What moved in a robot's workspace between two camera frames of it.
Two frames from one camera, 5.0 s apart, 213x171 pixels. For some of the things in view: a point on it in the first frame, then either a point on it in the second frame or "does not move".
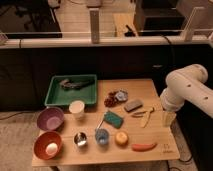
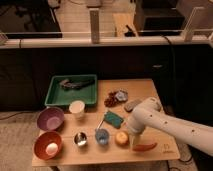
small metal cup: (80, 139) does not move
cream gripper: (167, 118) -> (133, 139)
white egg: (51, 148) does not move
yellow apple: (121, 138) does not move
